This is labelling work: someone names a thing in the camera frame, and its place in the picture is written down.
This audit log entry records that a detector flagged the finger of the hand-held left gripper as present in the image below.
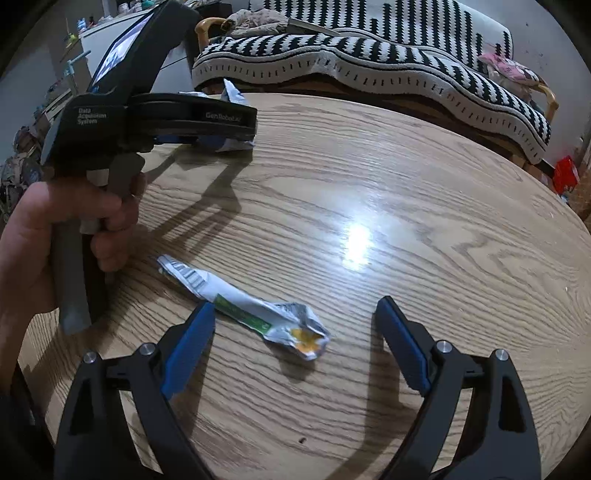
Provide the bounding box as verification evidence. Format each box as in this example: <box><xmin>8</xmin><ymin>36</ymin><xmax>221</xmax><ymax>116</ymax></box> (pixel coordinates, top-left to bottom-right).
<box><xmin>151</xmin><ymin>134</ymin><xmax>218</xmax><ymax>152</ymax></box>
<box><xmin>130</xmin><ymin>91</ymin><xmax>258</xmax><ymax>139</ymax></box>

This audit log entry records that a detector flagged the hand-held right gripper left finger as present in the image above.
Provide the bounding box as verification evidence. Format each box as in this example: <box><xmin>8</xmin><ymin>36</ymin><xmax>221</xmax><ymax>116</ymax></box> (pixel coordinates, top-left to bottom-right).
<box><xmin>54</xmin><ymin>301</ymin><xmax>217</xmax><ymax>480</ymax></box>

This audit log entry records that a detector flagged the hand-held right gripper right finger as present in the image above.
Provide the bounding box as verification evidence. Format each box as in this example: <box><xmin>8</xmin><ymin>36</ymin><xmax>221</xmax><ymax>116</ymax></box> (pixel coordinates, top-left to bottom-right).
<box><xmin>374</xmin><ymin>296</ymin><xmax>542</xmax><ymax>480</ymax></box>

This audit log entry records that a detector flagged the blue white wrapper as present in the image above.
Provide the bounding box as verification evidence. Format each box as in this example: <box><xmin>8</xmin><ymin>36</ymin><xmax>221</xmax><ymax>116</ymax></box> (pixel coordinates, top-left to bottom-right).
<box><xmin>178</xmin><ymin>78</ymin><xmax>256</xmax><ymax>154</ymax></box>

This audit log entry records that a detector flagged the silver green wrapper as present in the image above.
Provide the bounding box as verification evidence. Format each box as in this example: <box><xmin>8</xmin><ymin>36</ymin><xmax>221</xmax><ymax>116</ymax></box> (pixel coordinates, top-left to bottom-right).
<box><xmin>157</xmin><ymin>255</ymin><xmax>331</xmax><ymax>361</ymax></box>

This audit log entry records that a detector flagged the person's left hand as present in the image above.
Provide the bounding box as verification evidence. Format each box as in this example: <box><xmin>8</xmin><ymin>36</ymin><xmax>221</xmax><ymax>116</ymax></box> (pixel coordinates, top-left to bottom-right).
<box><xmin>0</xmin><ymin>178</ymin><xmax>148</xmax><ymax>321</ymax></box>

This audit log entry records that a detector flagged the white dresser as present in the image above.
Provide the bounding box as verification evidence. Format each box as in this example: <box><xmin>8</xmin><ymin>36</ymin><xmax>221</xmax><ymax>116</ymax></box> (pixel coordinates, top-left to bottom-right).
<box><xmin>78</xmin><ymin>11</ymin><xmax>195</xmax><ymax>95</ymax></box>

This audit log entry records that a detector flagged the patterned cloth pile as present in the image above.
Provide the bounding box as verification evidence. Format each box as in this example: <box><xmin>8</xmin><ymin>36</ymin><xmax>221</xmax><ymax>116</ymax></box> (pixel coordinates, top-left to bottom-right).
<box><xmin>0</xmin><ymin>124</ymin><xmax>54</xmax><ymax>227</ymax></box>

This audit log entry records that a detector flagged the black cabinet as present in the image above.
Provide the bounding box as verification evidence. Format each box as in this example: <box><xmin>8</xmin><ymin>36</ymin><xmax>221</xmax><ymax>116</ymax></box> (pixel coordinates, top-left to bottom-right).
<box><xmin>185</xmin><ymin>2</ymin><xmax>234</xmax><ymax>61</ymax></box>

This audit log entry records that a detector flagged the beige crumpled cloth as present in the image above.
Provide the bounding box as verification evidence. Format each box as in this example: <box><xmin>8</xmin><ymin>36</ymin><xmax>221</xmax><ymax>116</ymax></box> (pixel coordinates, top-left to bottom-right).
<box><xmin>221</xmin><ymin>9</ymin><xmax>289</xmax><ymax>38</ymax></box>

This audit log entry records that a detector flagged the clutter of small items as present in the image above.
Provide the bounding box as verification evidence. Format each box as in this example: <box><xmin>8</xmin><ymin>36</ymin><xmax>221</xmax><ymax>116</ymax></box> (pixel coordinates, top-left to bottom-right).
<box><xmin>62</xmin><ymin>0</ymin><xmax>162</xmax><ymax>33</ymax></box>

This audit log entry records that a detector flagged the flat grey book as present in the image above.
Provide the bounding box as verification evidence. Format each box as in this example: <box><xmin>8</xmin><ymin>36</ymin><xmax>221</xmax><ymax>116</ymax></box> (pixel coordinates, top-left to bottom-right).
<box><xmin>286</xmin><ymin>18</ymin><xmax>345</xmax><ymax>37</ymax></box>

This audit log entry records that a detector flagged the striped black-white sofa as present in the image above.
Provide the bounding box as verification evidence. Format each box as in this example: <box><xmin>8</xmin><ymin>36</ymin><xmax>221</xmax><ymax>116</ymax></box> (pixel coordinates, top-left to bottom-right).
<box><xmin>191</xmin><ymin>0</ymin><xmax>553</xmax><ymax>166</ymax></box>

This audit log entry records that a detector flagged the red bag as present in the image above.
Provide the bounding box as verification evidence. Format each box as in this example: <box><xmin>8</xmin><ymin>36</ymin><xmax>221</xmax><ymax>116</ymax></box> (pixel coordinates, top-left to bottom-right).
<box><xmin>553</xmin><ymin>155</ymin><xmax>580</xmax><ymax>195</ymax></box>

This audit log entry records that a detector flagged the pink cushion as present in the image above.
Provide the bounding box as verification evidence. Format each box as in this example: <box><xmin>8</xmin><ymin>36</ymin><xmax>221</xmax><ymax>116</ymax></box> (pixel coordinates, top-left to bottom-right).
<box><xmin>478</xmin><ymin>52</ymin><xmax>548</xmax><ymax>88</ymax></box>

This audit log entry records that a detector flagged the blue clamp handle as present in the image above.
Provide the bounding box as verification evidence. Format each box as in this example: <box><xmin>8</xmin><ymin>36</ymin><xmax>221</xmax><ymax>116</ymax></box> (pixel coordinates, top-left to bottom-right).
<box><xmin>65</xmin><ymin>51</ymin><xmax>90</xmax><ymax>77</ymax></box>

